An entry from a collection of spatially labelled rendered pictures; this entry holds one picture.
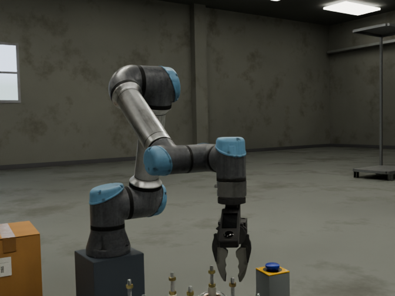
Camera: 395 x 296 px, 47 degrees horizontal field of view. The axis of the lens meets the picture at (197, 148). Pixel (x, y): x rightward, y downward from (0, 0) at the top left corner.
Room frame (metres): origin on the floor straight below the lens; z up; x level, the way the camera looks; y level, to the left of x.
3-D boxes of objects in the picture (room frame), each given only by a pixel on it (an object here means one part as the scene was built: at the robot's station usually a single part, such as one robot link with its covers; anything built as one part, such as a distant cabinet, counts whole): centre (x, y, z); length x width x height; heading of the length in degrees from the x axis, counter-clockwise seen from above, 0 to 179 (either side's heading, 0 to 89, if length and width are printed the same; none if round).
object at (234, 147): (1.16, -0.08, 0.64); 0.09 x 0.08 x 0.11; 31
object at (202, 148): (1.24, -0.02, 0.64); 0.11 x 0.11 x 0.08; 31
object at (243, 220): (1.17, -0.09, 0.48); 0.09 x 0.08 x 0.12; 170
